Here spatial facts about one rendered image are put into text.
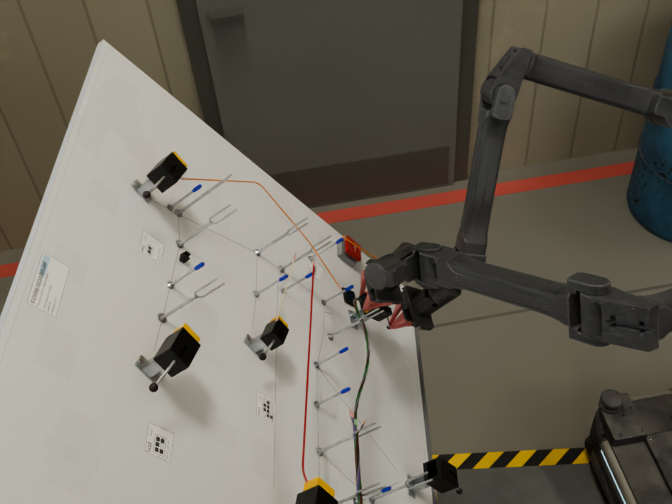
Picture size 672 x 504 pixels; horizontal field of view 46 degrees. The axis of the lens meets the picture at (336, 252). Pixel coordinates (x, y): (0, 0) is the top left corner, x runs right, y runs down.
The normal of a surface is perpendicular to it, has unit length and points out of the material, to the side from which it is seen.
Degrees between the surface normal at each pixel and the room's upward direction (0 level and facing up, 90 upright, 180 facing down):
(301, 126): 90
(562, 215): 0
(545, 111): 90
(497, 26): 90
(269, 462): 53
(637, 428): 0
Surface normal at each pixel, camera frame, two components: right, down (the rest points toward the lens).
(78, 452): 0.76, -0.46
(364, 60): 0.16, 0.70
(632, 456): -0.07, -0.69
